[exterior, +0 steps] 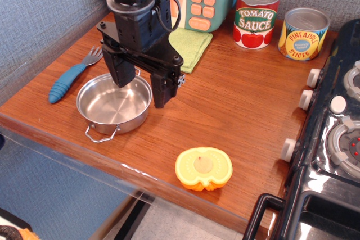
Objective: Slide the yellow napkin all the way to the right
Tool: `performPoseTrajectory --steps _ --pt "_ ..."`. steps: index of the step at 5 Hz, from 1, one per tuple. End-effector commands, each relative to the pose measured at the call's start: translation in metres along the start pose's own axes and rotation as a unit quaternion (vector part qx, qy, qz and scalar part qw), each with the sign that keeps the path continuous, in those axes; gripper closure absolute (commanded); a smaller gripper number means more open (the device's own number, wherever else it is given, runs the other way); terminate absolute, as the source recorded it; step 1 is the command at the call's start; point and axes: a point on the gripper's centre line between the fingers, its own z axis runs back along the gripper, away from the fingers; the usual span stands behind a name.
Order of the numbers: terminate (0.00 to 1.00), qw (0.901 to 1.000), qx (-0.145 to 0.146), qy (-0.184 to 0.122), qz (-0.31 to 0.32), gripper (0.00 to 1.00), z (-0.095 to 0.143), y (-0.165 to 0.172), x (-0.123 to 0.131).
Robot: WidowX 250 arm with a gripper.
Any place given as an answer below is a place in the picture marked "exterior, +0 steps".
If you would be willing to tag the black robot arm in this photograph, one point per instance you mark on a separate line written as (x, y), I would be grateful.
(139, 37)

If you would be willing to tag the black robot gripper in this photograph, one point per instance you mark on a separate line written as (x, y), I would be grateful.
(139, 37)

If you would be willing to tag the tomato sauce can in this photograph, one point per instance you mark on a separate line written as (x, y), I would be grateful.
(254, 22)

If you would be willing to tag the white stove knob middle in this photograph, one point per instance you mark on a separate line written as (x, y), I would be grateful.
(305, 99)

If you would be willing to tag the white stove knob lower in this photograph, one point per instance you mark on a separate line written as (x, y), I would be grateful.
(288, 149)

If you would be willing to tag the orange fuzzy object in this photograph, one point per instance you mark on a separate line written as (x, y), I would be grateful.
(12, 233)

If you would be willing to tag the green cloth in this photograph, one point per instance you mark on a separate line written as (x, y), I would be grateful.
(190, 45)

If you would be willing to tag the white stove knob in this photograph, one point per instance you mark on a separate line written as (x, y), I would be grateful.
(305, 99)
(288, 149)
(313, 77)

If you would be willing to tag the blue handled fork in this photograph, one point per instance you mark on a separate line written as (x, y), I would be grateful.
(64, 82)

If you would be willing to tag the black toy stove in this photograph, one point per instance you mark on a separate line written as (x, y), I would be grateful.
(322, 186)

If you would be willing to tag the yellow orange toy pumpkin half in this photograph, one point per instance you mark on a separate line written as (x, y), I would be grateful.
(203, 168)

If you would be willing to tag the white stove knob upper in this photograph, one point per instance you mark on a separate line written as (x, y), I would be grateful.
(313, 77)

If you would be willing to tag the pineapple slices can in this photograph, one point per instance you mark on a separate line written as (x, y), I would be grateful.
(303, 33)

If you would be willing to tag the stainless steel pan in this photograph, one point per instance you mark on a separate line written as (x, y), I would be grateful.
(111, 110)

